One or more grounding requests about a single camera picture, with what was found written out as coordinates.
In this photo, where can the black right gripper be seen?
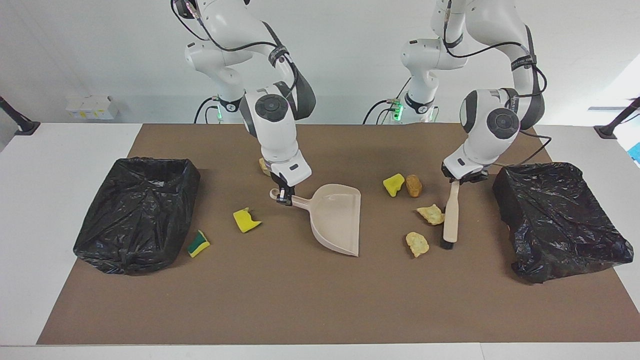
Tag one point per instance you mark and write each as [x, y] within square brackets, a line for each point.
[281, 181]

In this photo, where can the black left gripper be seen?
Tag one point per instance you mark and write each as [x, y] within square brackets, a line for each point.
[475, 174]

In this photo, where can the beige brush black bristles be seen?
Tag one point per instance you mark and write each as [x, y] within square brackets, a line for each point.
[451, 215]

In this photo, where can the jagged beige chunk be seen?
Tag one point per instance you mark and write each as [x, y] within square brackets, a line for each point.
[431, 214]

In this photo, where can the beige plastic dustpan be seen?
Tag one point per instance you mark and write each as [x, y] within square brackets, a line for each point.
[337, 220]

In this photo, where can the yellow sponge chunk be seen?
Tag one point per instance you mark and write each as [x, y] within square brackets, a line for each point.
[393, 185]

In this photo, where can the oval beige chunk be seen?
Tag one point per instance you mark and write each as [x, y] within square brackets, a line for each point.
[417, 244]

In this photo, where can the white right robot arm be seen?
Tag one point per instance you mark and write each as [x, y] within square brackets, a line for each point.
[272, 125]

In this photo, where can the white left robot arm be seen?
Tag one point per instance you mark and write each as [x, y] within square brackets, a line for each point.
[492, 125]

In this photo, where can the black bag lined bin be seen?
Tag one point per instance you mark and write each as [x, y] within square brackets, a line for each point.
[560, 220]
[135, 215]

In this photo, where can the pale beige foam chunk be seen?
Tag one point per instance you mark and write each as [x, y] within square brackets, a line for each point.
[263, 166]

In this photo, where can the notched yellow sponge piece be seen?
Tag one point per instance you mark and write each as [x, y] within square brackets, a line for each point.
[244, 221]

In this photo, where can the green yellow sponge piece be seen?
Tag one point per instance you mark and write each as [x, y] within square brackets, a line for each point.
[199, 245]

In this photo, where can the brown table mat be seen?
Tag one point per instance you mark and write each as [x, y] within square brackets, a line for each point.
[320, 315]

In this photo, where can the black angled stand pole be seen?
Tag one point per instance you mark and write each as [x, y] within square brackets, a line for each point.
[22, 125]
[607, 131]

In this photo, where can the cyan blue object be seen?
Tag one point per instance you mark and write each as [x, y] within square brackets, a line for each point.
[636, 152]

